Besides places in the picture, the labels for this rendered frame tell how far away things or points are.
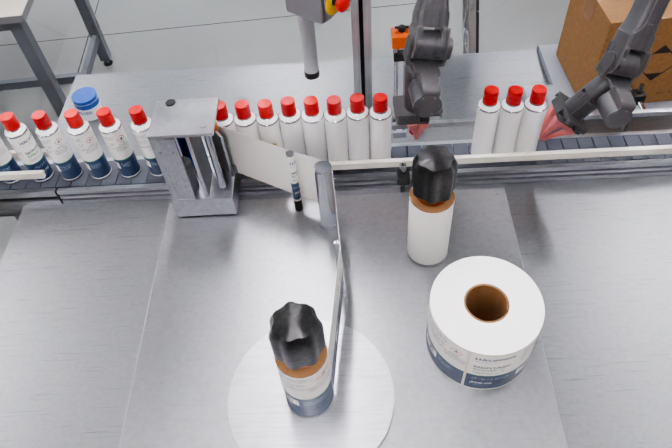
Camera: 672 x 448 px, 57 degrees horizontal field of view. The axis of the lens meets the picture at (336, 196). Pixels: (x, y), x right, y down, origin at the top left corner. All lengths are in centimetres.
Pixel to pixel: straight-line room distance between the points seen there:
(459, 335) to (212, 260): 58
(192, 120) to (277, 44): 215
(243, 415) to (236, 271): 32
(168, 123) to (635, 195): 109
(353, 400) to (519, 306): 35
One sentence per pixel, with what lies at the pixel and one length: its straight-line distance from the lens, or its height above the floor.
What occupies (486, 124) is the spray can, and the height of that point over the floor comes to 100.
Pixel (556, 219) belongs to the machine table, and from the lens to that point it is 153.
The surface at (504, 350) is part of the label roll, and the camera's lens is 110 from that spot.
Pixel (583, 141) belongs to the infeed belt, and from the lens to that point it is 165.
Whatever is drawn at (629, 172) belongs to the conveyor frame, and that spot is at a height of 84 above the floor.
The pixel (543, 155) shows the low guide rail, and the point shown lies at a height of 91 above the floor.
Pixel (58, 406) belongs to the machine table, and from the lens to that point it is 140.
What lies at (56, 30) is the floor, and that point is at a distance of 399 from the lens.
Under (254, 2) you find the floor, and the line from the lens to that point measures 379.
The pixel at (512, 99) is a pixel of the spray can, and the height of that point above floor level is 107.
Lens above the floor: 200
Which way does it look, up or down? 50 degrees down
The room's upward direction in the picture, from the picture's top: 5 degrees counter-clockwise
